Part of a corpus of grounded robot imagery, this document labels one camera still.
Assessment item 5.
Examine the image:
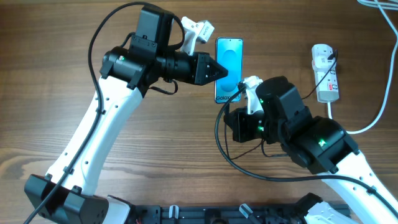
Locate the smartphone with blue screen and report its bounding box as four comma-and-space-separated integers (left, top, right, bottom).
215, 37, 244, 104

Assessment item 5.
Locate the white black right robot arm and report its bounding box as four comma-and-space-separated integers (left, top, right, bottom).
218, 76, 397, 223

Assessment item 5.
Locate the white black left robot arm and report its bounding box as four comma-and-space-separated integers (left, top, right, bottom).
24, 2, 228, 223

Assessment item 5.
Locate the white USB charger plug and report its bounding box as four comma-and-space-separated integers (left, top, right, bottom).
312, 44, 335, 72

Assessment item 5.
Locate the white power strip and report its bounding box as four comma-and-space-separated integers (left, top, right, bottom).
314, 69, 340, 103

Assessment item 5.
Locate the white power strip cord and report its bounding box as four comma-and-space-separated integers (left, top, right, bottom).
326, 0, 398, 135

